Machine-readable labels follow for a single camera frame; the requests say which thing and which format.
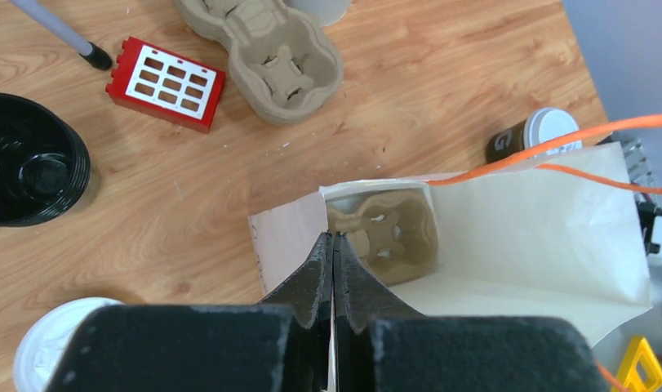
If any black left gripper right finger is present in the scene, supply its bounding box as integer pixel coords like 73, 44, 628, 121
332, 233, 610, 391

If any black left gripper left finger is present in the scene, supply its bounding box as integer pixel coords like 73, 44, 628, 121
47, 233, 333, 391

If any single brown pulp cup carrier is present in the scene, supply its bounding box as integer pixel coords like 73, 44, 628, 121
327, 189, 438, 286

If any paper bag with orange handles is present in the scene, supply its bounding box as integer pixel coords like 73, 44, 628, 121
247, 114, 662, 392

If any lidded coffee cup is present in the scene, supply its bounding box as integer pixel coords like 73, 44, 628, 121
485, 107, 580, 163

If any dark cup of coffee beans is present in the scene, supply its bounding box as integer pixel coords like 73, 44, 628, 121
0, 92, 100, 227

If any yellow plastic block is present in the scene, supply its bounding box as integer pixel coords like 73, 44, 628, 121
611, 336, 662, 392

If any red white block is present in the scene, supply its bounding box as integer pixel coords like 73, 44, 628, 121
105, 37, 226, 134

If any silver tripod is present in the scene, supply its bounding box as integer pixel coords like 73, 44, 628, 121
10, 0, 113, 70

